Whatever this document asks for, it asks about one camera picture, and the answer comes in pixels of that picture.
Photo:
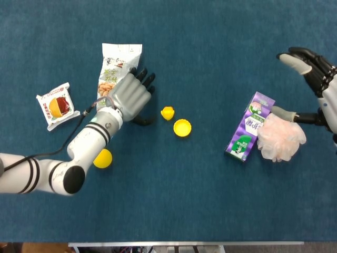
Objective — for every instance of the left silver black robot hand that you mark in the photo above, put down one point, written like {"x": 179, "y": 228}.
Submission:
{"x": 130, "y": 97}

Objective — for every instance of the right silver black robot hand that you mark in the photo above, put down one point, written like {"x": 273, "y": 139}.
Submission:
{"x": 329, "y": 105}

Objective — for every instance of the white peanut snack bag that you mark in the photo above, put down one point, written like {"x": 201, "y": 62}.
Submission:
{"x": 116, "y": 66}

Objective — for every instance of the pink mesh bath loofah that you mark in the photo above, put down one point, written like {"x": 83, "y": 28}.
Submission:
{"x": 281, "y": 139}

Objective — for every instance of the yellow plastic ball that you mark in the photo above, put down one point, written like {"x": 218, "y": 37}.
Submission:
{"x": 104, "y": 159}

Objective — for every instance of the rose cake snack packet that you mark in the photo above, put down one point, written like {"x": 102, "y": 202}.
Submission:
{"x": 58, "y": 106}

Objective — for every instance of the purple toothpaste box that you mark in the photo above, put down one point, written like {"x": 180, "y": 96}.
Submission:
{"x": 243, "y": 137}

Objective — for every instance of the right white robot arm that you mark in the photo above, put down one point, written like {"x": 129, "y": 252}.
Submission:
{"x": 335, "y": 142}

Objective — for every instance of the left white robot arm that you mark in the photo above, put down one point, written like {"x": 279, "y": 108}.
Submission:
{"x": 87, "y": 142}

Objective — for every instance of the small yellow flower-shaped cup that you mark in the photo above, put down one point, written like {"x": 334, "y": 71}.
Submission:
{"x": 167, "y": 112}

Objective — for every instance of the yellow scalloped plastic cup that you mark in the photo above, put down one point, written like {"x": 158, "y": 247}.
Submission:
{"x": 182, "y": 128}

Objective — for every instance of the blue felt table cover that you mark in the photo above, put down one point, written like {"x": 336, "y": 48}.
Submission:
{"x": 168, "y": 197}

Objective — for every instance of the brown wooden object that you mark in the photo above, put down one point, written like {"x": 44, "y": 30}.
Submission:
{"x": 39, "y": 248}

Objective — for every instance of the grey metal frame rail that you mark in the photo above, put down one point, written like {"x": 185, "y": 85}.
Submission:
{"x": 184, "y": 244}

